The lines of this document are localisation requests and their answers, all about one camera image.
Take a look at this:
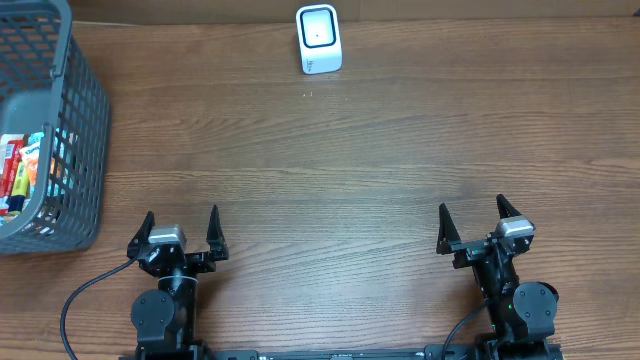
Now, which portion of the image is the white barcode scanner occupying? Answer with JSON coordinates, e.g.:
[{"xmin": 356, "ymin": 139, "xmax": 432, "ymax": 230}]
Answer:
[{"xmin": 295, "ymin": 4, "xmax": 343, "ymax": 75}]

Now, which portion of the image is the red snack stick packet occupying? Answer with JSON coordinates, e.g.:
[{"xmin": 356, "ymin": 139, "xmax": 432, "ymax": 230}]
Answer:
[{"xmin": 1, "ymin": 134, "xmax": 24, "ymax": 216}]

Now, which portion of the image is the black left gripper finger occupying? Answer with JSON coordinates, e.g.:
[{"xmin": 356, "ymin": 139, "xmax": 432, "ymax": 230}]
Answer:
[
  {"xmin": 206, "ymin": 205, "xmax": 229, "ymax": 261},
  {"xmin": 126, "ymin": 211, "xmax": 155, "ymax": 259}
]

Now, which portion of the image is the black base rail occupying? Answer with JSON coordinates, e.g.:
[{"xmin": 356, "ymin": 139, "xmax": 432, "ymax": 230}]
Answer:
[{"xmin": 208, "ymin": 344, "xmax": 565, "ymax": 360}]

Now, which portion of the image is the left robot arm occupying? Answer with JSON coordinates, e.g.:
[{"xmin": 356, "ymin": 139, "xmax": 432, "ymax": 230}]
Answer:
[{"xmin": 127, "ymin": 207, "xmax": 229, "ymax": 360}]

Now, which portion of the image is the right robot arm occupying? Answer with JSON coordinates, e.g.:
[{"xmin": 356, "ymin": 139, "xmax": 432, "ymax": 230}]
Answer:
[{"xmin": 436, "ymin": 194, "xmax": 563, "ymax": 360}]

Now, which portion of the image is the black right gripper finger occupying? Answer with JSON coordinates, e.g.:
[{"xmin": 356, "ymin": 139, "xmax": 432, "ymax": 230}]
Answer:
[
  {"xmin": 436, "ymin": 203, "xmax": 461, "ymax": 255},
  {"xmin": 496, "ymin": 194, "xmax": 521, "ymax": 219}
]

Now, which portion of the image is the teal Kleenex tissue pack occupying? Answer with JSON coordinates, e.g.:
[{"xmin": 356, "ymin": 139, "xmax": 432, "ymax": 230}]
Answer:
[{"xmin": 20, "ymin": 132, "xmax": 74, "ymax": 196}]

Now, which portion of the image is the grey plastic mesh basket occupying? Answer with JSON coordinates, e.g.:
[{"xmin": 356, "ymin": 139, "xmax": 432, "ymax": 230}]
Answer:
[{"xmin": 1, "ymin": 0, "xmax": 112, "ymax": 254}]

